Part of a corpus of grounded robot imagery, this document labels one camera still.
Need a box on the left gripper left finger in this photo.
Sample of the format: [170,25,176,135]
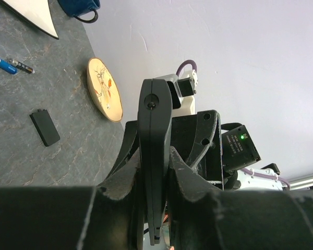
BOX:
[0,154,144,249]

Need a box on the blue battery right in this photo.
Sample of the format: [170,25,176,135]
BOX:
[0,58,18,74]

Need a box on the round wooden bird coaster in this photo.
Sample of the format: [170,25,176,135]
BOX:
[87,57,123,122]

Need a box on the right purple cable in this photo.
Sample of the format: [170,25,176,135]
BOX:
[175,59,292,188]

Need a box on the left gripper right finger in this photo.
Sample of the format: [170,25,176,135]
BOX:
[168,148,313,249]

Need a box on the white square plate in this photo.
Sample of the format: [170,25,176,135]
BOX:
[3,0,59,40]

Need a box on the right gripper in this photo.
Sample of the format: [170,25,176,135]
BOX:
[112,110,223,192]

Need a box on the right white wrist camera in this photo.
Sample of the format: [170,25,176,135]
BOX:
[158,70,198,117]

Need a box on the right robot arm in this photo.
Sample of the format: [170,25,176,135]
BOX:
[111,109,286,193]

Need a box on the black battery right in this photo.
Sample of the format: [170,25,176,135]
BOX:
[8,58,35,74]

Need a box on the black battery cover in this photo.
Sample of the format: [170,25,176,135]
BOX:
[30,109,60,147]

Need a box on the navy blue cup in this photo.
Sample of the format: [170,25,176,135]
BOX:
[58,0,101,23]

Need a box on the black remote control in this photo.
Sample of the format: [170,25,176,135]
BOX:
[137,78,172,246]

